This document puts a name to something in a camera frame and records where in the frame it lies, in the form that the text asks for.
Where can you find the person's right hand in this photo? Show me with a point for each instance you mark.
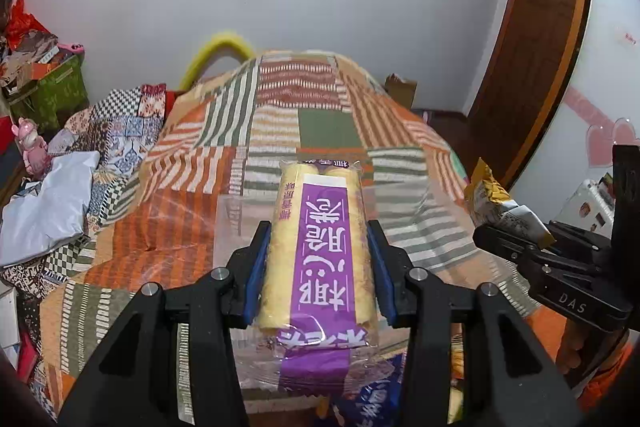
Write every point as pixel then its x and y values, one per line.
pixel 569 347

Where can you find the striped patchwork blanket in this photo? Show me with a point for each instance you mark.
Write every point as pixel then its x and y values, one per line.
pixel 320 122

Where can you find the checkered patterned quilt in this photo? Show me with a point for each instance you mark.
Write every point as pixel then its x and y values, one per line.
pixel 120 127

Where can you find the wooden door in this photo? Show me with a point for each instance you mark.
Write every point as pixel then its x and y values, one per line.
pixel 535 32

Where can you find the pink toy figure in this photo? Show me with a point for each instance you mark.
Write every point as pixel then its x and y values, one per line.
pixel 32 147

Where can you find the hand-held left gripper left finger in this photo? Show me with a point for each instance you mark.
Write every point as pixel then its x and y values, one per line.
pixel 255 277

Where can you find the red plastic bag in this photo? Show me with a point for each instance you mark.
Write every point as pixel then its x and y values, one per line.
pixel 25 24

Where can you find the green patterned box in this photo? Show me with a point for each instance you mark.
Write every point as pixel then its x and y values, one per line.
pixel 60 92

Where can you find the yellow foam tube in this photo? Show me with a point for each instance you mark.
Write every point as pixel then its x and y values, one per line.
pixel 220 42

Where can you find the brown cardboard box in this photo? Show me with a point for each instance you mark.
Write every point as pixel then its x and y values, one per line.
pixel 400 92

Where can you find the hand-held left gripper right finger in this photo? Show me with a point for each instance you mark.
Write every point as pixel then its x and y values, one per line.
pixel 381 272

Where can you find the yellow snack packet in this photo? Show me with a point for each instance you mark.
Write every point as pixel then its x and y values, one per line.
pixel 487 197

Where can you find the pile of printed paper boxes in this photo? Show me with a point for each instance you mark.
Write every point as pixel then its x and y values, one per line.
pixel 30 62

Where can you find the blue snack packet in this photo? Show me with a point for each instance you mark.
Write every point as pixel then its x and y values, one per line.
pixel 385 397

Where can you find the white printed box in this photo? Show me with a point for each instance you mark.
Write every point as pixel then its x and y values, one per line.
pixel 590 202

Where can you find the pink heart wall sticker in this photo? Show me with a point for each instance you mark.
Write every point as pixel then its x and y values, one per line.
pixel 607 139

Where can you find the purple label yellow roll packet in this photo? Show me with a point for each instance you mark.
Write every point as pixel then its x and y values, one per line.
pixel 320 232

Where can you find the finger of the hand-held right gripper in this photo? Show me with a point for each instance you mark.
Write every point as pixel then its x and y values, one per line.
pixel 580 231
pixel 505 244

